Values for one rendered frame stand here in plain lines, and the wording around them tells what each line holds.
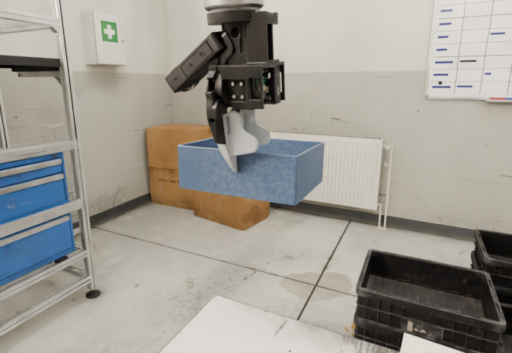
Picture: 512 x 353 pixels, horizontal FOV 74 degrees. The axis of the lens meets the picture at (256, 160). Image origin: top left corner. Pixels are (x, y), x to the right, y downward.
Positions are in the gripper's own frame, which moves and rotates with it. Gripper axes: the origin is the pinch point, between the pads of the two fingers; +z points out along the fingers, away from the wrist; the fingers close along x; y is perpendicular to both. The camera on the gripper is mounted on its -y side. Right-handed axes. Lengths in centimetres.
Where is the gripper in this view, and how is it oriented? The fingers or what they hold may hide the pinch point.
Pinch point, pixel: (232, 161)
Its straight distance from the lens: 49.8
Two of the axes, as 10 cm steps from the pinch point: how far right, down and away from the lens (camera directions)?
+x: 4.5, -3.1, 8.3
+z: 0.5, 9.4, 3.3
